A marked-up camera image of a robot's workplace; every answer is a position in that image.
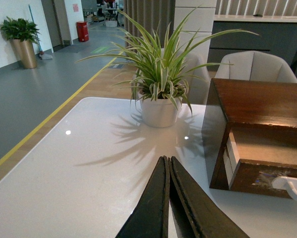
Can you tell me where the white plant pot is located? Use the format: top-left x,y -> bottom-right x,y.
137,92 -> 181,128

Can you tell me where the beige armchair near cabinet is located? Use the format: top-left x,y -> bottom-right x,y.
215,51 -> 297,83

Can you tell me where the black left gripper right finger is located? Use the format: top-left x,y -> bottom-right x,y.
168,156 -> 248,238

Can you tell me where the blue handled mop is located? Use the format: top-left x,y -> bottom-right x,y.
28,4 -> 53,60

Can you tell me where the dark grey counter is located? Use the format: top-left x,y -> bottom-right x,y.
208,16 -> 297,64

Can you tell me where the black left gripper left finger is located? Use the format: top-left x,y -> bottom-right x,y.
116,156 -> 170,238

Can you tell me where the green floor plant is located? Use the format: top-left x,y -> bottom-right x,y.
0,17 -> 39,44

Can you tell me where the beige armchair far left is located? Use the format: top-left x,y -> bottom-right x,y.
160,48 -> 211,105

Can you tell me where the red fire extinguisher box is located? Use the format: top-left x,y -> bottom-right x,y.
76,21 -> 89,42

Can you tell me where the brown wooden drawer cabinet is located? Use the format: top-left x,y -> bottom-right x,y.
202,78 -> 297,190

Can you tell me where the green spider plant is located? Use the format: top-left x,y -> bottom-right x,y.
75,6 -> 260,117

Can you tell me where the brown wooden drawer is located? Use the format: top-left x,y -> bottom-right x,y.
223,126 -> 297,198

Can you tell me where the white pillar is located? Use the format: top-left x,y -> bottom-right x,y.
173,0 -> 217,65

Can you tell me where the gold floor planter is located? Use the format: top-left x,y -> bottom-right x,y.
10,39 -> 37,69

